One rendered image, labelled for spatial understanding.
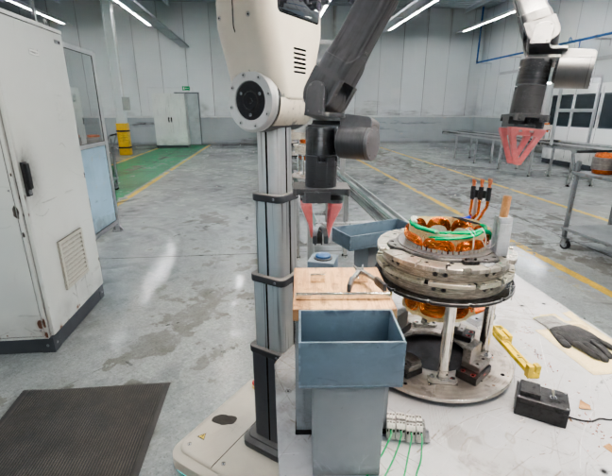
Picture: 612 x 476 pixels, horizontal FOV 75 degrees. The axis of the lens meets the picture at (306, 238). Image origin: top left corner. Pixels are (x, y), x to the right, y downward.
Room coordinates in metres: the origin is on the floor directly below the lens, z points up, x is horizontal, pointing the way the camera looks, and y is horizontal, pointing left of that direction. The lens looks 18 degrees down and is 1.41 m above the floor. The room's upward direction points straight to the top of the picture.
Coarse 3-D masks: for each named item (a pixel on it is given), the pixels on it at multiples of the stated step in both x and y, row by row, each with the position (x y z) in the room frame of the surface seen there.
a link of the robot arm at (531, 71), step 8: (528, 56) 0.86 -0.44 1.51; (536, 56) 0.85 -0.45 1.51; (544, 56) 0.85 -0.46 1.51; (552, 56) 0.84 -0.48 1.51; (560, 56) 0.83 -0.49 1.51; (520, 64) 0.86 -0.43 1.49; (528, 64) 0.84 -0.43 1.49; (536, 64) 0.83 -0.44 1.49; (544, 64) 0.83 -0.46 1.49; (520, 72) 0.85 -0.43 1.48; (528, 72) 0.84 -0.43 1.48; (536, 72) 0.83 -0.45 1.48; (544, 72) 0.83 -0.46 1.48; (552, 72) 0.82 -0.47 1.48; (520, 80) 0.84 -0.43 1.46; (528, 80) 0.83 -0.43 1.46; (536, 80) 0.83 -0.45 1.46; (544, 80) 0.83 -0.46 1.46; (552, 80) 0.83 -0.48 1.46
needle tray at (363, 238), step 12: (336, 228) 1.17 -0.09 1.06; (348, 228) 1.19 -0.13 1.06; (360, 228) 1.21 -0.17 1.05; (372, 228) 1.23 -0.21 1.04; (384, 228) 1.25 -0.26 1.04; (396, 228) 1.27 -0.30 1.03; (336, 240) 1.14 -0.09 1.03; (348, 240) 1.08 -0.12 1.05; (360, 240) 1.09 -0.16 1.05; (372, 240) 1.11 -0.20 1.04; (360, 252) 1.16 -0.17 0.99; (372, 252) 1.12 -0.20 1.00; (360, 264) 1.15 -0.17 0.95; (372, 264) 1.13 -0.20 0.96
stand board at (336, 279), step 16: (304, 272) 0.81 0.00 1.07; (320, 272) 0.81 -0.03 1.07; (336, 272) 0.81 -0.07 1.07; (352, 272) 0.81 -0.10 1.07; (368, 272) 0.81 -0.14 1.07; (304, 288) 0.73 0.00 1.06; (320, 288) 0.73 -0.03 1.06; (336, 288) 0.73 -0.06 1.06; (352, 288) 0.73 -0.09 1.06; (368, 288) 0.73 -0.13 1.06; (304, 304) 0.66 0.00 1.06; (320, 304) 0.66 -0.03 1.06; (336, 304) 0.66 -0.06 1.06; (352, 304) 0.66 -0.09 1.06; (368, 304) 0.66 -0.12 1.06; (384, 304) 0.66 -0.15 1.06
